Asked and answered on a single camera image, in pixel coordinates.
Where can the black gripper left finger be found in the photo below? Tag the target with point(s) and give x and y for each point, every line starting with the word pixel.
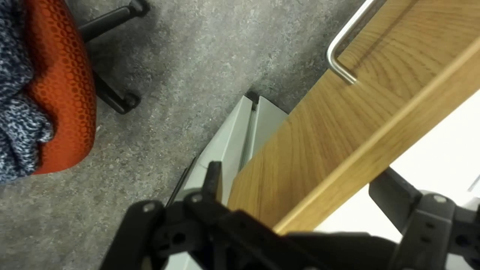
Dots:
pixel 165 235

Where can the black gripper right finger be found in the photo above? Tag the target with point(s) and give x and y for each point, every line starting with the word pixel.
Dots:
pixel 425 226

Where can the wooden cabinet drawer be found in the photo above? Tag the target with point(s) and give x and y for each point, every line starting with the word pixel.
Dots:
pixel 375 100

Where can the white refrigerator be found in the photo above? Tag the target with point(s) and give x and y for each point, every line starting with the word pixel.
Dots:
pixel 234 140

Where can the orange office chair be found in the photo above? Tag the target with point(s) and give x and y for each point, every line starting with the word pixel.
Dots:
pixel 65 100

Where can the blue knit cloth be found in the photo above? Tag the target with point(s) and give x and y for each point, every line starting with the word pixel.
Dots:
pixel 17 125

